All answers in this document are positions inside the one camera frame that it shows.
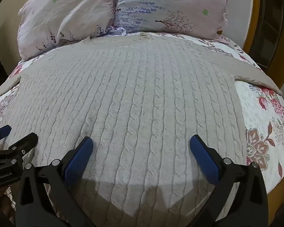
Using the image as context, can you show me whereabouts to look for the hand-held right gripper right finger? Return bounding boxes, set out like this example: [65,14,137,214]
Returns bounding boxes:
[184,134,269,227]

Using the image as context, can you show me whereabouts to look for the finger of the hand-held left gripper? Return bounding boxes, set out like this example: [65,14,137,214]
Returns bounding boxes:
[0,132,38,162]
[0,125,12,141]

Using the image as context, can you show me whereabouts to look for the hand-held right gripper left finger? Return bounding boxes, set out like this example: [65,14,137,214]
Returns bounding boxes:
[15,137,100,227]

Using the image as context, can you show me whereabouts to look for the beige cable-knit sweater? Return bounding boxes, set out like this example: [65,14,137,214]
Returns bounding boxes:
[0,32,283,227]

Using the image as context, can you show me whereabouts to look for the floral bed sheet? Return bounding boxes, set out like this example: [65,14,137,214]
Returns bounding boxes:
[0,26,284,194]

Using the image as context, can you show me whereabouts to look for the pink floral pillow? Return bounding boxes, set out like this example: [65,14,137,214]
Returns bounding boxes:
[17,0,117,61]

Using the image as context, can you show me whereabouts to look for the lavender print pillow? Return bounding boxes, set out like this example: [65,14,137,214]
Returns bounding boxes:
[112,0,229,40]

